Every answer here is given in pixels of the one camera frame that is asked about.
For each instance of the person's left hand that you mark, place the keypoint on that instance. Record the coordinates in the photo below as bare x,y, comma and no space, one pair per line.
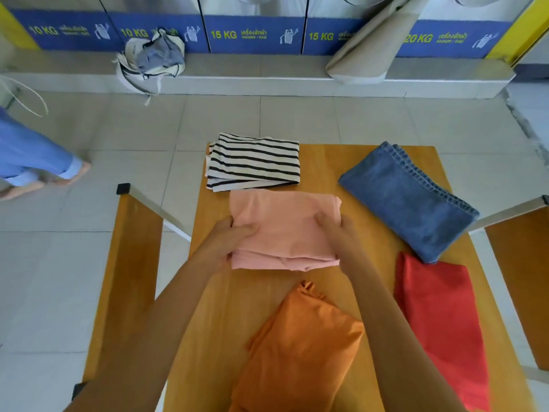
223,244

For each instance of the person's right hand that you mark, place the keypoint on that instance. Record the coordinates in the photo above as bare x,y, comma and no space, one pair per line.
343,242

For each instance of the person's right thumb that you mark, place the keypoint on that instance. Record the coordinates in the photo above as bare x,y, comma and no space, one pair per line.
322,218

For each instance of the person's left thumb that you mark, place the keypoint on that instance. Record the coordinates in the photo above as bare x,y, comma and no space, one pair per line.
245,230

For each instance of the pink garment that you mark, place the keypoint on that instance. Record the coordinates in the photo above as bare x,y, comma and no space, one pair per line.
285,229

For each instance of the person's left forearm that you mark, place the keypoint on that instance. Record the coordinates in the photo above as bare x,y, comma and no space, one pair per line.
141,338

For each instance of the person's right forearm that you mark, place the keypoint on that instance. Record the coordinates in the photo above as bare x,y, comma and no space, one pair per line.
399,338

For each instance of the folded black white striped garment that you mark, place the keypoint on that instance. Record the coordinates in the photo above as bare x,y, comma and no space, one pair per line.
255,160

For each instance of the wooden table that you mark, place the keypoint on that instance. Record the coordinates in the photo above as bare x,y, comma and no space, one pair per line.
334,296

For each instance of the folded blue denim garment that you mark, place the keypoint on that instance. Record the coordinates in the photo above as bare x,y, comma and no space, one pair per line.
407,201

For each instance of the wooden bench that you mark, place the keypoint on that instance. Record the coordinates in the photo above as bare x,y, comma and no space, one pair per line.
124,278
521,270

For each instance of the folded orange garment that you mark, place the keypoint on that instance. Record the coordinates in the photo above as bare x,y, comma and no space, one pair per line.
300,351

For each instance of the folded red garment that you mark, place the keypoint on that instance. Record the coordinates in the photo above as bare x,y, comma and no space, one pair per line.
441,321

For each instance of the beige fabric bag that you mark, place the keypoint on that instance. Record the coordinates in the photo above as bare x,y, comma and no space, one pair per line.
373,42

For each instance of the cream tote bag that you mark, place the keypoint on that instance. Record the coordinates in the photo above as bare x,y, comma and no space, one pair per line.
152,62

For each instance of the row of blue washing machines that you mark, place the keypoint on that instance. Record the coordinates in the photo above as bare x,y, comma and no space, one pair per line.
266,25

